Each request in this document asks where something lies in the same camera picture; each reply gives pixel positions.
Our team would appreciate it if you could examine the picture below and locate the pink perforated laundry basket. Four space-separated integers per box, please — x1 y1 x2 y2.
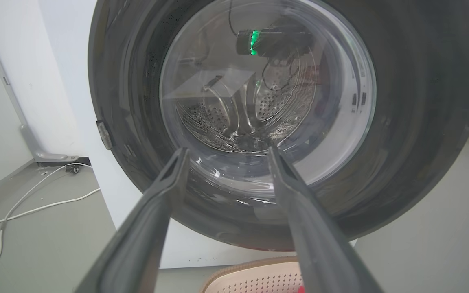
200 256 305 293

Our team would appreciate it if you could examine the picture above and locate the white washing machine body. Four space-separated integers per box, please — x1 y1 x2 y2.
39 0 357 269

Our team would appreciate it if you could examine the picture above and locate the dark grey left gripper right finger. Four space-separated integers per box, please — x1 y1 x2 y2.
267 146 384 293

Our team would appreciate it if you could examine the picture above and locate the white panel with caster foot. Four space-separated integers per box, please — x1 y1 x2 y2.
0 0 92 173

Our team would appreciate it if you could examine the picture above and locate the round dark washing machine door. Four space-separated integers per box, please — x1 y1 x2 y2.
88 0 469 251

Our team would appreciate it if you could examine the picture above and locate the grey door latch hook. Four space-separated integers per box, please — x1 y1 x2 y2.
96 120 113 150

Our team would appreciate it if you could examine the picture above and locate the white floor cable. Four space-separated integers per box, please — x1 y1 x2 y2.
0 188 101 232
0 163 92 293

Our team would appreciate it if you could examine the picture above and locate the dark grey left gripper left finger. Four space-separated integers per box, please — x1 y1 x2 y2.
75 147 191 293

